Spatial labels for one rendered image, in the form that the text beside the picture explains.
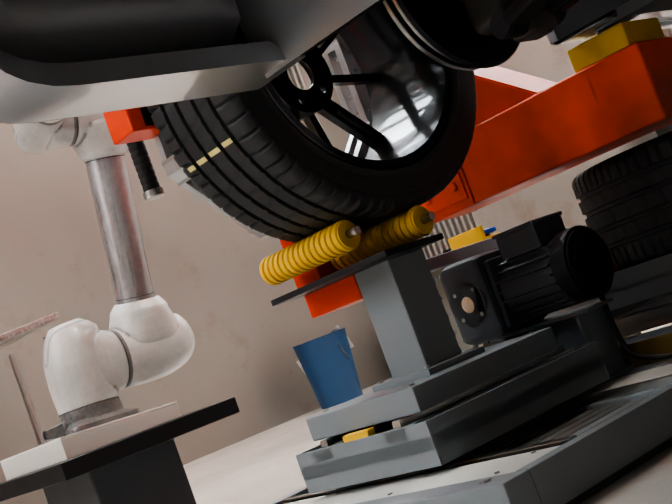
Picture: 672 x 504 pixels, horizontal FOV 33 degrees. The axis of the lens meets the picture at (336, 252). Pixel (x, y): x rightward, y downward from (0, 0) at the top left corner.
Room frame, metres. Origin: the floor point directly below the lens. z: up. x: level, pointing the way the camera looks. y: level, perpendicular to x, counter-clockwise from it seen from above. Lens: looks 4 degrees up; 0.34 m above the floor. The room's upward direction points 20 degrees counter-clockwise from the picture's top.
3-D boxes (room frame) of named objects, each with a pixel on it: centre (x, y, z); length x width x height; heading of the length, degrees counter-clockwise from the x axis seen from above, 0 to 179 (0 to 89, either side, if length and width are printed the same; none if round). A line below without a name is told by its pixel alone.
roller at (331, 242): (2.11, 0.05, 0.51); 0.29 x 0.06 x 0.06; 42
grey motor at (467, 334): (2.31, -0.38, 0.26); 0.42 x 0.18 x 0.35; 42
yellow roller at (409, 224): (2.14, -0.09, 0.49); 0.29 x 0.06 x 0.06; 42
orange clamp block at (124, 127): (2.05, 0.26, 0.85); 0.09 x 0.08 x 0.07; 132
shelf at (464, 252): (2.86, -0.24, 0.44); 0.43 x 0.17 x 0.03; 132
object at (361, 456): (2.15, -0.10, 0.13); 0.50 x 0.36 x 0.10; 132
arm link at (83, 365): (2.83, 0.70, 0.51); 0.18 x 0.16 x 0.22; 127
